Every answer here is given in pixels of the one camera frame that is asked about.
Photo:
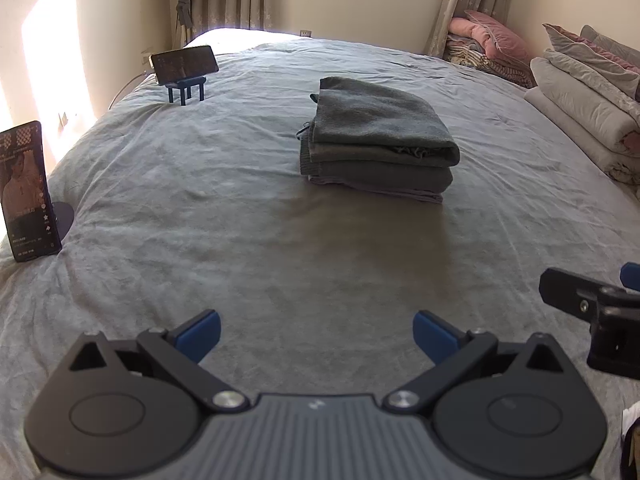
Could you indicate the upright black smartphone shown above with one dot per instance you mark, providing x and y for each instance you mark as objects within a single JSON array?
[{"x": 27, "y": 195}]

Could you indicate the folded grey knit garment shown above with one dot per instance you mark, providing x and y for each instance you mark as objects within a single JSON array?
[{"x": 375, "y": 175}]

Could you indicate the grey ruffled-collar sweater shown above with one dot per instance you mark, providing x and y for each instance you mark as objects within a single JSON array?
[{"x": 380, "y": 120}]

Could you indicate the blue chair-shaped phone stand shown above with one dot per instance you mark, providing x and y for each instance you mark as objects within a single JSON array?
[{"x": 186, "y": 90}]

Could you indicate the sideways black smartphone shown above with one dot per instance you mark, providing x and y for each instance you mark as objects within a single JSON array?
[{"x": 185, "y": 64}]

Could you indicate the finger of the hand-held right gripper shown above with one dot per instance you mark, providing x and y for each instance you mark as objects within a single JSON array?
[
  {"x": 632, "y": 277},
  {"x": 570, "y": 292}
]

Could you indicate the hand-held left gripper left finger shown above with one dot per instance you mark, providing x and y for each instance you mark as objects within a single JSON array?
[{"x": 200, "y": 334}]

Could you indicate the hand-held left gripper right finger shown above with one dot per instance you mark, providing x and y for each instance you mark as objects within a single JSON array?
[{"x": 432, "y": 335}]

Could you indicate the folded grey quilt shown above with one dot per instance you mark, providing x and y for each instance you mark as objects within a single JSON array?
[{"x": 590, "y": 77}]

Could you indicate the grey pink-trimmed pillow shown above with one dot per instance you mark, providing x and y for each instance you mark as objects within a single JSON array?
[{"x": 585, "y": 45}]

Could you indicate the round black phone stand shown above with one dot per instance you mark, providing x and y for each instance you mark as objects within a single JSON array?
[{"x": 65, "y": 215}]

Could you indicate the striped folded bedding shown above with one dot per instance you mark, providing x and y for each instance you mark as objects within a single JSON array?
[{"x": 492, "y": 67}]

